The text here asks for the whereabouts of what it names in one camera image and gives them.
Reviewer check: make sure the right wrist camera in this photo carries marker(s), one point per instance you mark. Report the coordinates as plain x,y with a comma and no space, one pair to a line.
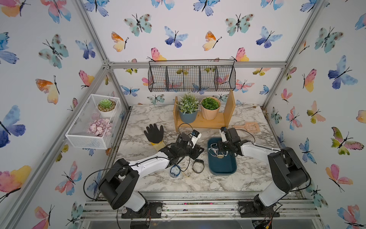
223,134

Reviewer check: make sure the white mesh wall shelf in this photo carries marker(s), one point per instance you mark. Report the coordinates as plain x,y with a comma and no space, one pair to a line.
77,133

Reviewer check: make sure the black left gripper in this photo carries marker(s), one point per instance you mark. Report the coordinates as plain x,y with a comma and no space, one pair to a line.
195,154

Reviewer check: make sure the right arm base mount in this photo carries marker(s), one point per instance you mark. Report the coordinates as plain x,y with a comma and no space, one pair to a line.
255,208

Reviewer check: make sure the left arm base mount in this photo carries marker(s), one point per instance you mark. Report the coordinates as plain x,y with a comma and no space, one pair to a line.
141,210

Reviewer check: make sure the pink strap watch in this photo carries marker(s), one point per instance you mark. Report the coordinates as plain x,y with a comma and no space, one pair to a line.
213,150

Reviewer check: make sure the aluminium frame post left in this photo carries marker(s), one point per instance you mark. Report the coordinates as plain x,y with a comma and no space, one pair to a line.
106,64

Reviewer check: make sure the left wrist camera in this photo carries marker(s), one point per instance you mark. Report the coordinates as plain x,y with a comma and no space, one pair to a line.
194,137

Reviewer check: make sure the black and yellow work glove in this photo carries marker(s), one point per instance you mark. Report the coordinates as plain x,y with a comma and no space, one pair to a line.
155,136

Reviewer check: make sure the blue round watch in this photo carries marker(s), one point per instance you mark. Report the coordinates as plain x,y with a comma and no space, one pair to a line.
175,171

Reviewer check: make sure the green moss plant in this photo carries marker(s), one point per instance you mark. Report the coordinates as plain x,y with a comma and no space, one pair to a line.
210,103

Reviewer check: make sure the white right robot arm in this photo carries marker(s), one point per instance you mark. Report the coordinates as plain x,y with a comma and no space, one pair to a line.
286,168

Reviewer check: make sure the blue plant pot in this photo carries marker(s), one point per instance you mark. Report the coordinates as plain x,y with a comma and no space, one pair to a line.
188,118

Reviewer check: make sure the black digital watch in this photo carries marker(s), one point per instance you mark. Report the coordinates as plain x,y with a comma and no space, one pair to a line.
198,166

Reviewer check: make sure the beige strap watch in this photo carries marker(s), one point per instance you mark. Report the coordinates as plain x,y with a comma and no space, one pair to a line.
219,155

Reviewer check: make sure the pink pebbles pile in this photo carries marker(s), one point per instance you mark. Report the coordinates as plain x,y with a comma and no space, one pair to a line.
100,127

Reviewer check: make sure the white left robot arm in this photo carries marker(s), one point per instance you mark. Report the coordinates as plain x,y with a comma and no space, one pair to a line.
118,184

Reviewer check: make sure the wooden plant shelf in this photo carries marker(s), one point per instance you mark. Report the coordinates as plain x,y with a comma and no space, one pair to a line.
222,119

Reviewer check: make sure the pink plant pot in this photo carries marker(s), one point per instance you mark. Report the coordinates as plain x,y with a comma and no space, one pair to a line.
210,110

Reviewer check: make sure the aluminium front rail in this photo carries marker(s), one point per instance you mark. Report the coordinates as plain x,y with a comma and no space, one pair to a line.
179,206

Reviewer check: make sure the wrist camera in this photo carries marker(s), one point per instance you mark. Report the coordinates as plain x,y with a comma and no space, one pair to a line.
194,137
223,134

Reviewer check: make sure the dark teal storage box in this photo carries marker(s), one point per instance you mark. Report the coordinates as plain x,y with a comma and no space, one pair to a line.
220,163

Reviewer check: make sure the green leafy plant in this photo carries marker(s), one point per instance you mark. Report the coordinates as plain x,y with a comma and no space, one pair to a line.
189,104

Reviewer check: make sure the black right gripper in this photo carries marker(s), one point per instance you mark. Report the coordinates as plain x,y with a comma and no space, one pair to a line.
219,146

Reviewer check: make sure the succulent in white pot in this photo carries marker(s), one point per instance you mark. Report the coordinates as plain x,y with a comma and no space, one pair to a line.
106,108

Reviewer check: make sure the black wire wall basket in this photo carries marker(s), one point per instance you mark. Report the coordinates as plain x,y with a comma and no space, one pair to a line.
197,76

